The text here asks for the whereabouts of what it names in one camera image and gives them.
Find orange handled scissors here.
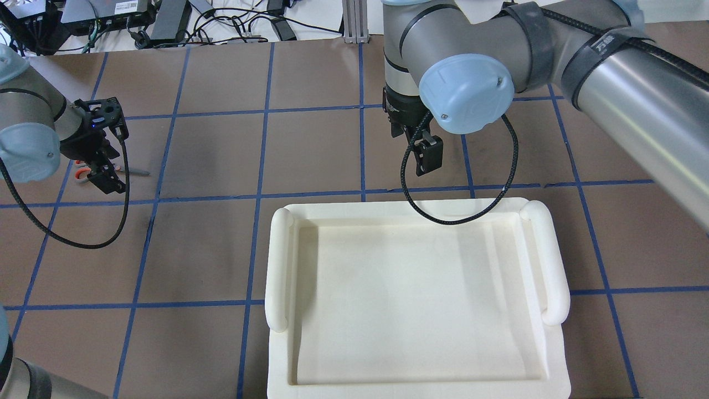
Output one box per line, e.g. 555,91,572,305
73,161,151,183

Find aluminium frame post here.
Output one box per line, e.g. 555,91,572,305
342,0,370,44

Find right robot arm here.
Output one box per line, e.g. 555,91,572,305
383,1,708,228

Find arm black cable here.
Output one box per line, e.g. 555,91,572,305
0,125,131,250
401,111,519,226

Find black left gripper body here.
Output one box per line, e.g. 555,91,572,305
60,98,129,167

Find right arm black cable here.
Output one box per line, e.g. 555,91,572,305
401,111,519,226

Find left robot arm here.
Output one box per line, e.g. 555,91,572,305
1,45,129,194

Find white plastic tray box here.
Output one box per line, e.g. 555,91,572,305
264,198,571,398

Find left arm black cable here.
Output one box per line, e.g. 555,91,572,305
0,125,131,250

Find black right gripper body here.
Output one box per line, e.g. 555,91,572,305
382,88,433,138

